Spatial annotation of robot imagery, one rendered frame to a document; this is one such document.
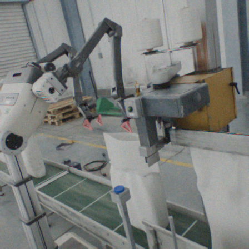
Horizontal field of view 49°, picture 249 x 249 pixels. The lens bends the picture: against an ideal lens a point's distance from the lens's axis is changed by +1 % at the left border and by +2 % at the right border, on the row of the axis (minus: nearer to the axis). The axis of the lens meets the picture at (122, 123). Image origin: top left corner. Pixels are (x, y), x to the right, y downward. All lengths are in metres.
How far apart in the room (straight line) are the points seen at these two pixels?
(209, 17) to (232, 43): 4.60
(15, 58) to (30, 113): 7.61
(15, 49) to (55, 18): 1.83
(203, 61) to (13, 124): 1.11
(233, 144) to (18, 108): 1.07
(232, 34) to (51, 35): 5.95
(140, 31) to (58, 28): 8.53
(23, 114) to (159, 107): 0.73
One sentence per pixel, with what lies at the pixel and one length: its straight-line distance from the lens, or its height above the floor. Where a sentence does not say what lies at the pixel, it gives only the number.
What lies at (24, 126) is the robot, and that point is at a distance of 1.58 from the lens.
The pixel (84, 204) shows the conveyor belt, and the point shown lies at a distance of 2.40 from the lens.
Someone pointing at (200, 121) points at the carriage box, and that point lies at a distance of 1.51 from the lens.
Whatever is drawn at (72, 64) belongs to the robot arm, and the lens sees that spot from 1.48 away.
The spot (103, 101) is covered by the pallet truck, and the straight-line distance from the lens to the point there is 7.04.
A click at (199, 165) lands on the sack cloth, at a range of 1.44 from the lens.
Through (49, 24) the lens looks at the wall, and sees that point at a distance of 9.92.
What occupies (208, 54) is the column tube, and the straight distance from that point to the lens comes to 1.63.
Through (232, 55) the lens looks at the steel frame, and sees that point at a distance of 6.25.
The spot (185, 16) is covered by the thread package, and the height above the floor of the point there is 1.65.
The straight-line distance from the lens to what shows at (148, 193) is 1.70.
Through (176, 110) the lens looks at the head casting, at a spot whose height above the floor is 1.27.
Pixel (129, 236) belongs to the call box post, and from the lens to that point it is 1.66.
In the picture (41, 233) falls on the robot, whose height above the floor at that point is 0.58.
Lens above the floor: 1.58
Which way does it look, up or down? 16 degrees down
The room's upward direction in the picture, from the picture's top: 12 degrees counter-clockwise
